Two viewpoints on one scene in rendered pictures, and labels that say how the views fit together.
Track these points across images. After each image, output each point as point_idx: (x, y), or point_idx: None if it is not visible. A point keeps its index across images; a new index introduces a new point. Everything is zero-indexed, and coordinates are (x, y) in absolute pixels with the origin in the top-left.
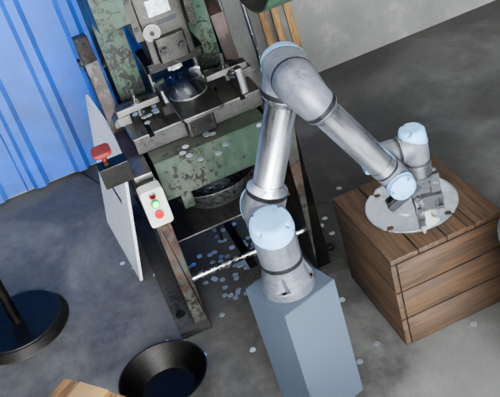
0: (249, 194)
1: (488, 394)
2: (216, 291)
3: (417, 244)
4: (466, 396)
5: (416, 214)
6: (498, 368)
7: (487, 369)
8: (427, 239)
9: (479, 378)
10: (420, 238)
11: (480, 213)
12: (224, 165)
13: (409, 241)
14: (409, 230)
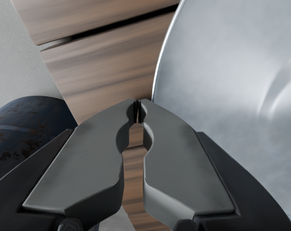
0: None
1: (2, 51)
2: None
3: (69, 55)
4: None
5: (193, 134)
6: (42, 74)
7: (41, 62)
8: (96, 103)
9: (27, 49)
10: (109, 79)
11: (159, 229)
12: None
13: (103, 21)
14: (181, 49)
